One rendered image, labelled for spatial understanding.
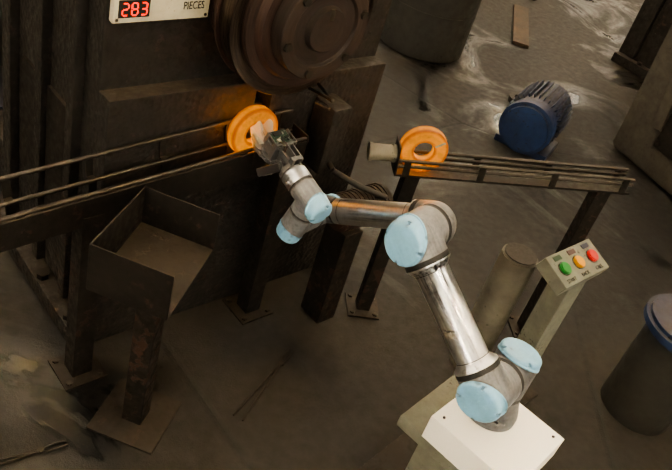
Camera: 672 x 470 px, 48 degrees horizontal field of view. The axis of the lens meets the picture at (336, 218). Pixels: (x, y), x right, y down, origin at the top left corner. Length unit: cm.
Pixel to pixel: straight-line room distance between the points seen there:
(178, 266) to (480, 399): 79
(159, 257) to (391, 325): 115
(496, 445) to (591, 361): 111
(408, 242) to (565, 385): 129
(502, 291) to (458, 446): 66
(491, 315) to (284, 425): 76
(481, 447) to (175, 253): 91
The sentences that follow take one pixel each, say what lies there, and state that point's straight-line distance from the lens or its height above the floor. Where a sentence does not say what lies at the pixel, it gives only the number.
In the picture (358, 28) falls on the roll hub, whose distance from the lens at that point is 205.
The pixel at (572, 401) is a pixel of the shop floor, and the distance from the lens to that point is 290.
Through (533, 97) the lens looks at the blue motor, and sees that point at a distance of 413.
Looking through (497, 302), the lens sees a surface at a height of 35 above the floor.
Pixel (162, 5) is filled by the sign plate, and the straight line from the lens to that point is 195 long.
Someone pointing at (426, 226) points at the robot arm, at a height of 86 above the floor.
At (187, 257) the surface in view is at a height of 60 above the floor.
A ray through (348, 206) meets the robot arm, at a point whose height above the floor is 69.
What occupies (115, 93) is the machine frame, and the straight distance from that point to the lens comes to 200.
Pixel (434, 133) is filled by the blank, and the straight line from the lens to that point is 239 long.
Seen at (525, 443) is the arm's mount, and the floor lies 38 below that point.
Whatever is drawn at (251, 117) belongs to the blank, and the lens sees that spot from 214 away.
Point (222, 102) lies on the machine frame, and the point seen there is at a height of 82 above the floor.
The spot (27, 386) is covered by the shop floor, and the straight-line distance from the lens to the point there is 241.
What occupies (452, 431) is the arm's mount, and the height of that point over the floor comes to 39.
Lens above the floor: 186
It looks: 35 degrees down
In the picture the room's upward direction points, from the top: 18 degrees clockwise
